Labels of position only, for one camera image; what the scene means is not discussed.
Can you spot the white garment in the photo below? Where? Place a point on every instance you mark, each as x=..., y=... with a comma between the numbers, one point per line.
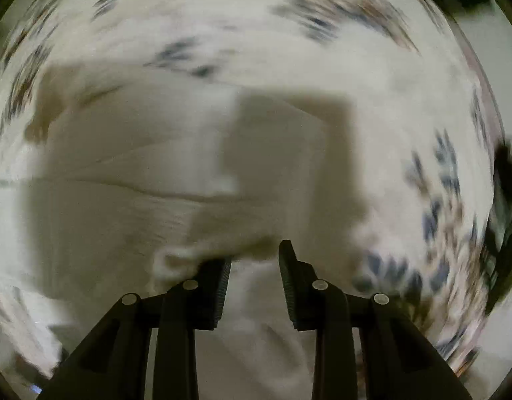
x=127, y=200

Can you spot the floral printed bedsheet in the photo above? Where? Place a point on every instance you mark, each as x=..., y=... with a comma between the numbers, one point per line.
x=364, y=104

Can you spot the dark green cloth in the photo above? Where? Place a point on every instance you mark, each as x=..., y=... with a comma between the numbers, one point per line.
x=504, y=216

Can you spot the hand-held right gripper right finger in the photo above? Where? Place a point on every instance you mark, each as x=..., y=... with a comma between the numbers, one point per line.
x=288, y=287

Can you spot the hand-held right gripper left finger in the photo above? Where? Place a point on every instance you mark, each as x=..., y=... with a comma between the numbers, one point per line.
x=219, y=291

